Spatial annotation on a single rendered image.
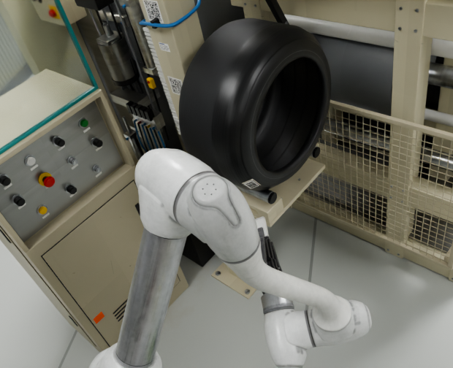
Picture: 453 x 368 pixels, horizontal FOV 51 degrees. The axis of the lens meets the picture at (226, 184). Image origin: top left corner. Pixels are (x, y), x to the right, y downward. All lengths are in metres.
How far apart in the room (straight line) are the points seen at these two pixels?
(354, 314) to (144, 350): 0.55
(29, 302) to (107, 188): 1.24
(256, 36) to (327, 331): 0.86
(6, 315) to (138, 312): 1.95
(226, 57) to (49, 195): 0.87
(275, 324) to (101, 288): 1.04
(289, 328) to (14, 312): 2.01
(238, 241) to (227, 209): 0.08
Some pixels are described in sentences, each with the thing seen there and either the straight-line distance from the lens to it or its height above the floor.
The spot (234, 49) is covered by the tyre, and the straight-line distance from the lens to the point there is 1.45.
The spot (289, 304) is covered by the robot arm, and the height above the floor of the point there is 0.92.
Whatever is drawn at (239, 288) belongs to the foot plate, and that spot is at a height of 0.01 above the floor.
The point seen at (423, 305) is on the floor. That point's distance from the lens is 2.48.
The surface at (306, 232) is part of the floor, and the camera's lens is 2.74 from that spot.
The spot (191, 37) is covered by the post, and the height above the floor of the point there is 1.39.
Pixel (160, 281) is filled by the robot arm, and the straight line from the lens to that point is 1.10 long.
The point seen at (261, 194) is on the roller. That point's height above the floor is 0.92.
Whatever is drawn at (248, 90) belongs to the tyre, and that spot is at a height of 1.36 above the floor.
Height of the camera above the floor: 2.09
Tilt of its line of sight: 42 degrees down
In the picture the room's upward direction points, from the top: 16 degrees counter-clockwise
